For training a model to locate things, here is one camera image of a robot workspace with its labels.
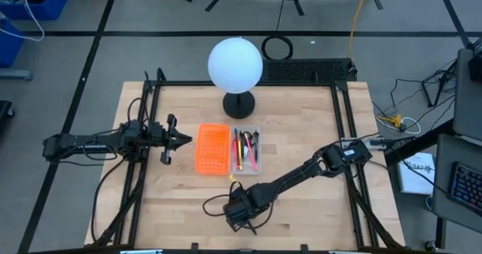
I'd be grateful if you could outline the black perforated computer case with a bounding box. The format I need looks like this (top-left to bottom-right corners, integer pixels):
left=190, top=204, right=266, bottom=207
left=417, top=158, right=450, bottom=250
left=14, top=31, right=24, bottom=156
left=261, top=57, right=358, bottom=84

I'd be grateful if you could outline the white looped cable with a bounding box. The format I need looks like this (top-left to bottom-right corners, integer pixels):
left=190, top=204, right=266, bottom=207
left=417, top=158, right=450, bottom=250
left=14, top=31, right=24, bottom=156
left=399, top=116, right=422, bottom=134

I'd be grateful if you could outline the white paper booklet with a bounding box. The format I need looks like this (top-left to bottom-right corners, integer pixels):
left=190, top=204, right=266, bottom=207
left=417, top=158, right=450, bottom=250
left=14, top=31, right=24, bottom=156
left=397, top=151, right=436, bottom=197

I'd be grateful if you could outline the coiled black cable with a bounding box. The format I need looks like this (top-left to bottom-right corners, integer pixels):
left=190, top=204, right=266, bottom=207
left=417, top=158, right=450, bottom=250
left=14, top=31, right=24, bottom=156
left=261, top=35, right=294, bottom=61

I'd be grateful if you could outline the pink highlighter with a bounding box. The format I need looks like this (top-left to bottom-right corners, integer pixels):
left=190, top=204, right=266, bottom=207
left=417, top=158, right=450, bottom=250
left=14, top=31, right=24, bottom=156
left=243, top=132, right=259, bottom=172

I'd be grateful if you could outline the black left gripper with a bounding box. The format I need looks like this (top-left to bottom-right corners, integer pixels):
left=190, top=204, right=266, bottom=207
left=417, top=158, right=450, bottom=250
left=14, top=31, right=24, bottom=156
left=148, top=113, right=194, bottom=166

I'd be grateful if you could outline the clear plastic supply box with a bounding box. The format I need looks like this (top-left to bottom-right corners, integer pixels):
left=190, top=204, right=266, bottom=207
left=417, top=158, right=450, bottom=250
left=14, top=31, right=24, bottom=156
left=229, top=125, right=262, bottom=176

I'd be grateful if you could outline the orange perforated box lid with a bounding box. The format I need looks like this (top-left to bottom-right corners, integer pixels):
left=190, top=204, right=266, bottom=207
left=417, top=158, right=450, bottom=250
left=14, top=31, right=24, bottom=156
left=195, top=123, right=231, bottom=176

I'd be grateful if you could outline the black backlit keyboard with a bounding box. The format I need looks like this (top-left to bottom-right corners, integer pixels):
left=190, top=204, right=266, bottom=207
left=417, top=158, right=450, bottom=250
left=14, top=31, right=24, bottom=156
left=447, top=161, right=482, bottom=217

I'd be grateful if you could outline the white globe table lamp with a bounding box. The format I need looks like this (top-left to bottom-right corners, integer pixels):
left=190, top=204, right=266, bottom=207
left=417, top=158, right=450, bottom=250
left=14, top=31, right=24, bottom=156
left=207, top=37, right=264, bottom=120

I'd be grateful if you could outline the black metal table frame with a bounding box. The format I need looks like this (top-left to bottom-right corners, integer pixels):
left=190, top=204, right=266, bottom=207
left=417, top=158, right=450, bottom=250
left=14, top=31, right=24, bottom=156
left=88, top=67, right=406, bottom=254

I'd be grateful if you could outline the large blue storage bin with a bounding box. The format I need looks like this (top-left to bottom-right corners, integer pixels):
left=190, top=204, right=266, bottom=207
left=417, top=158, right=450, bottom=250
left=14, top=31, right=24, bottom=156
left=0, top=0, right=70, bottom=22

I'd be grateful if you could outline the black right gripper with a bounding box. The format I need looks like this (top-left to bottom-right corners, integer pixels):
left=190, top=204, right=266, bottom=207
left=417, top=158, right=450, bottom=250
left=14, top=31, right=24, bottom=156
left=224, top=188, right=264, bottom=233

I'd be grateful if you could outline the yellow cable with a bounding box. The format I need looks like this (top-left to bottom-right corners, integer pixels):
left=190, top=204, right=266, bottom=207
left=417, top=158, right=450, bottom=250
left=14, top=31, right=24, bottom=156
left=346, top=0, right=372, bottom=58

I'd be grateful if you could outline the yellow power plug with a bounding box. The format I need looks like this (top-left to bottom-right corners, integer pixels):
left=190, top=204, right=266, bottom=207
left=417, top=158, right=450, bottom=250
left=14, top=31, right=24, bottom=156
left=377, top=114, right=403, bottom=129

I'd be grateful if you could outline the grey metal rail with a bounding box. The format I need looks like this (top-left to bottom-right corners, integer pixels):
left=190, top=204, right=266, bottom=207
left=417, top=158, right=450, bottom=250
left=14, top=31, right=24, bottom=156
left=0, top=69, right=34, bottom=81

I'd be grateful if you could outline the black floor object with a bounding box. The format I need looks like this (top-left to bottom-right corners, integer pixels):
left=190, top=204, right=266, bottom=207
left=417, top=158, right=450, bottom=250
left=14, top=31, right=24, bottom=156
left=0, top=100, right=16, bottom=121

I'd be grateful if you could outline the black desk device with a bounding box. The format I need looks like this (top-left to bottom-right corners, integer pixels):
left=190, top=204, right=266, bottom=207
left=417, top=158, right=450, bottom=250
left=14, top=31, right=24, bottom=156
left=468, top=38, right=482, bottom=84

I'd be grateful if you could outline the grey desk with keyboard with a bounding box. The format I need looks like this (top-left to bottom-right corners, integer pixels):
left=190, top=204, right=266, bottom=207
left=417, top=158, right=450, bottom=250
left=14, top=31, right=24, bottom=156
left=431, top=133, right=482, bottom=225

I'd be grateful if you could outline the grey side desk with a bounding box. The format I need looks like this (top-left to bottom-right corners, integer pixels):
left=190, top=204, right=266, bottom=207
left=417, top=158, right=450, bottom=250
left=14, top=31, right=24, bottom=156
left=453, top=48, right=482, bottom=142

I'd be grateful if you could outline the black tripod stand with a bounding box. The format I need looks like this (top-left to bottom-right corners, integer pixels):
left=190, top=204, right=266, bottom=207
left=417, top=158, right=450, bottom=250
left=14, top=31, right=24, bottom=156
left=421, top=71, right=459, bottom=108

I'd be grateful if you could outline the thin black floor cable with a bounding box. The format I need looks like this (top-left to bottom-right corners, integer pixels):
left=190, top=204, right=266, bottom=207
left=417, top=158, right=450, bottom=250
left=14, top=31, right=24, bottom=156
left=276, top=0, right=286, bottom=32

